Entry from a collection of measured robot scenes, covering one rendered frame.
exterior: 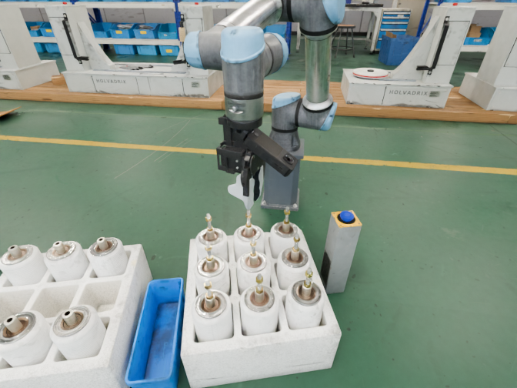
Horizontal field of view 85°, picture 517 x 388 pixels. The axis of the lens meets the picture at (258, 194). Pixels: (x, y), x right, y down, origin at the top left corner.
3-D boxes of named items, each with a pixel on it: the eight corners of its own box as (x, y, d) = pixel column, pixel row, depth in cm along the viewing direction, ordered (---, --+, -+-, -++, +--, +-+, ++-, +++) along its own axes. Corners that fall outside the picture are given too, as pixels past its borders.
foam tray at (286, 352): (196, 273, 107) (190, 239, 97) (297, 262, 112) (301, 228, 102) (191, 389, 76) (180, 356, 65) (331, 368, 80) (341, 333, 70)
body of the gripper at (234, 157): (234, 158, 68) (231, 108, 61) (267, 165, 65) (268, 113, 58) (217, 172, 62) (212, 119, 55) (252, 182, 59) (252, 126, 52)
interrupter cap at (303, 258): (300, 272, 77) (300, 271, 76) (276, 261, 80) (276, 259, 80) (312, 255, 82) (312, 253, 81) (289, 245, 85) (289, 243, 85)
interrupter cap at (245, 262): (235, 266, 78) (235, 265, 78) (248, 249, 84) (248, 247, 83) (258, 277, 75) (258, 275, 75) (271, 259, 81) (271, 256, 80)
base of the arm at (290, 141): (268, 138, 137) (269, 118, 132) (300, 139, 135) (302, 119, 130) (265, 152, 125) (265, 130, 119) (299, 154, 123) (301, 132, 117)
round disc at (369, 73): (350, 71, 272) (351, 65, 269) (383, 73, 269) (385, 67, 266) (354, 79, 248) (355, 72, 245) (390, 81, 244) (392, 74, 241)
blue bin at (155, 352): (156, 302, 97) (148, 279, 90) (188, 299, 98) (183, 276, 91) (135, 405, 73) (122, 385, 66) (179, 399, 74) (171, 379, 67)
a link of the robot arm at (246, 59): (274, 26, 50) (253, 30, 43) (271, 90, 56) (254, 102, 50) (234, 25, 52) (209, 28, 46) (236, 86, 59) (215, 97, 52)
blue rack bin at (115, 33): (125, 35, 541) (121, 22, 529) (144, 35, 536) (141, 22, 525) (110, 38, 500) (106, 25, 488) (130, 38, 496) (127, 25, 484)
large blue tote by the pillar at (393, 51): (375, 59, 472) (381, 34, 451) (401, 60, 470) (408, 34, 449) (385, 65, 431) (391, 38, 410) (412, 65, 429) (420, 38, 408)
